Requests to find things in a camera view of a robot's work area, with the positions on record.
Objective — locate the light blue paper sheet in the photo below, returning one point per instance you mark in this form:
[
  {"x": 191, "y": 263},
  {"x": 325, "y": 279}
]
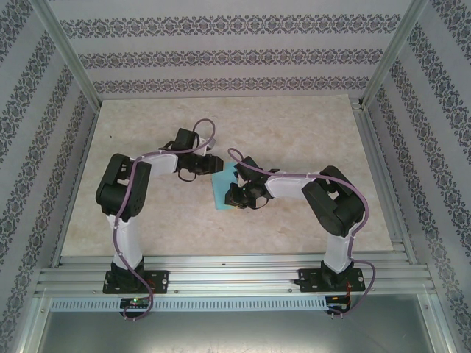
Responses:
[{"x": 221, "y": 187}]

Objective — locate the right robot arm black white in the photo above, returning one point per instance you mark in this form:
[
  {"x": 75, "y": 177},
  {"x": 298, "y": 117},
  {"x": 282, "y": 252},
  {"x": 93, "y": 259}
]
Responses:
[{"x": 338, "y": 209}]

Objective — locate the black base plate left arm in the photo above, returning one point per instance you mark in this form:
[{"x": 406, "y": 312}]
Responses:
[{"x": 160, "y": 277}]

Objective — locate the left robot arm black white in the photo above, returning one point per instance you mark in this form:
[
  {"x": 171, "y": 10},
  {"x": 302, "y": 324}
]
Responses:
[{"x": 121, "y": 191}]

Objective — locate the black base plate right arm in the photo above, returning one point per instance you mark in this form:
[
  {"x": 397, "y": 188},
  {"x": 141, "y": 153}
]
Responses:
[{"x": 309, "y": 276}]

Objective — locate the grey sheet metal tray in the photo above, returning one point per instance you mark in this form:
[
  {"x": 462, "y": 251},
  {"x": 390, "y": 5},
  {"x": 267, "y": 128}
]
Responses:
[{"x": 235, "y": 331}]

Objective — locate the aluminium cross beam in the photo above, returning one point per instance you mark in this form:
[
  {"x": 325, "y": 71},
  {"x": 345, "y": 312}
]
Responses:
[{"x": 228, "y": 276}]

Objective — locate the circuit board with green light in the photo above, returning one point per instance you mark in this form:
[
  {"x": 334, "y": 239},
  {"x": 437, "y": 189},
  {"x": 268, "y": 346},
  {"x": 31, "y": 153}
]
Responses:
[{"x": 134, "y": 302}]

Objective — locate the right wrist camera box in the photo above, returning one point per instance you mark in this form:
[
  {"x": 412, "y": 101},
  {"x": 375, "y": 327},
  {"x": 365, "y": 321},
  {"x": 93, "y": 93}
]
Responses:
[{"x": 241, "y": 181}]

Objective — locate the aluminium frame post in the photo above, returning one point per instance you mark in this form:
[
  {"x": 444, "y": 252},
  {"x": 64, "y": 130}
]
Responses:
[
  {"x": 66, "y": 48},
  {"x": 397, "y": 44}
]

